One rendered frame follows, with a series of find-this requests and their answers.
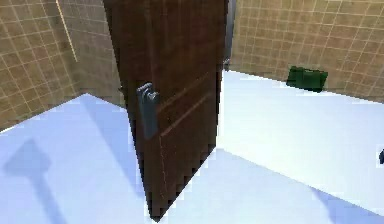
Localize dark brown wooden door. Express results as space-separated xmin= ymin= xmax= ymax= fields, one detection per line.
xmin=102 ymin=0 xmax=230 ymax=223

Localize dark green box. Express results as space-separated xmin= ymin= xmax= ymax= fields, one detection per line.
xmin=285 ymin=65 xmax=329 ymax=94

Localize grey door handle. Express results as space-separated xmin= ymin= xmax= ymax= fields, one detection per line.
xmin=136 ymin=82 xmax=161 ymax=140

